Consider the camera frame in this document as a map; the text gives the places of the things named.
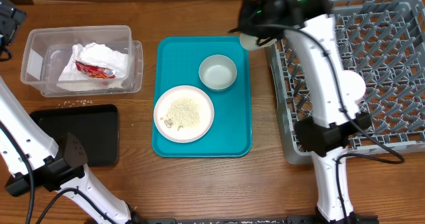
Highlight white plastic cup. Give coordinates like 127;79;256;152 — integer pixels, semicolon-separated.
239;33;276;51

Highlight grey-green small bowl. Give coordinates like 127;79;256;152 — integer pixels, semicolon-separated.
199;55;238;91

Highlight red snack wrapper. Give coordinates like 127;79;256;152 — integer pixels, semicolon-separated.
74;60;116;85

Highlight pink small bowl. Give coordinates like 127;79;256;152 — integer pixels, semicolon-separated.
342;70;366;105

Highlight large white plate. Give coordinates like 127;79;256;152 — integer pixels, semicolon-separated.
153;85;214;143

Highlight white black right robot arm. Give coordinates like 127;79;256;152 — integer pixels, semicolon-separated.
236;0;378;223

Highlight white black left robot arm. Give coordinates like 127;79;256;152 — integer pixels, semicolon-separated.
1;82;142;223

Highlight clear plastic waste bin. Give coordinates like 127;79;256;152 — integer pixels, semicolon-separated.
21;25;143;97

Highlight grey dishwasher rack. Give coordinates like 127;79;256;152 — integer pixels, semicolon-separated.
266;0;424;164

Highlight white crumpled paper towel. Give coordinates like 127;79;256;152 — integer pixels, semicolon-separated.
57;43;128;92

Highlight teal serving tray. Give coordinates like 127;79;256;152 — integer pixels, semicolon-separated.
151;36;252;158

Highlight scattered rice crumbs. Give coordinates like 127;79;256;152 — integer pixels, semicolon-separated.
56;99;93;108

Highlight black rectangular tray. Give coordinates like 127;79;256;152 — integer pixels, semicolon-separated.
30;104;120;167

